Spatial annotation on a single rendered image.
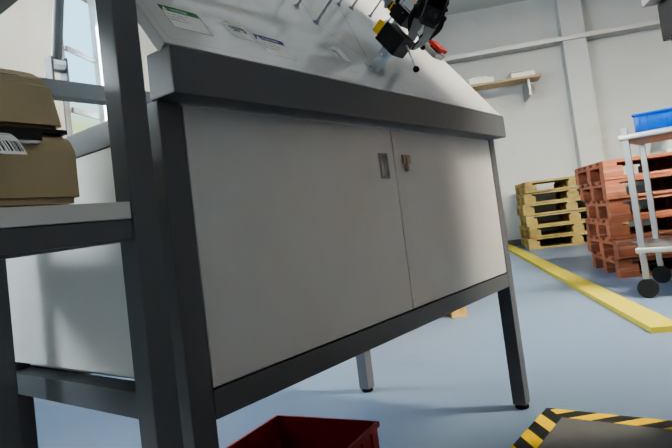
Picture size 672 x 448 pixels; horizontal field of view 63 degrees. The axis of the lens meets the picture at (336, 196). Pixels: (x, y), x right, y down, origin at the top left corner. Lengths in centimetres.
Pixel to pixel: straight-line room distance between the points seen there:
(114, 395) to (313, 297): 34
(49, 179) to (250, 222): 31
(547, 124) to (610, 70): 110
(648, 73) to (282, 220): 809
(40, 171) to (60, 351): 47
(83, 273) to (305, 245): 36
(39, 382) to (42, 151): 57
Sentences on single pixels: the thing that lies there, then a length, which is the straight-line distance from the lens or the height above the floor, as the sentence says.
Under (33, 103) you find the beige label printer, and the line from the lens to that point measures 73.
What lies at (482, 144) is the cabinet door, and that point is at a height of 78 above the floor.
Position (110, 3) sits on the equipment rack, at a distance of 74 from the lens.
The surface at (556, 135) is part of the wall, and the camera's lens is 834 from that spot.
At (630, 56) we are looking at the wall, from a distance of 878.
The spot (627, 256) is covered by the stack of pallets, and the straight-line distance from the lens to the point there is 423.
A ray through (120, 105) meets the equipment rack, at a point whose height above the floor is 77.
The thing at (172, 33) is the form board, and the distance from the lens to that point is 82.
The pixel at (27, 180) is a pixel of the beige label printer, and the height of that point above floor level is 69.
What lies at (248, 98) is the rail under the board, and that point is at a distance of 84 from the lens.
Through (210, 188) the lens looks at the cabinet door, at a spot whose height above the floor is 68.
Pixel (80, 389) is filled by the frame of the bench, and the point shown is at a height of 39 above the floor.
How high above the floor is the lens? 60
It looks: 3 degrees up
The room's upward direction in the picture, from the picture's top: 7 degrees counter-clockwise
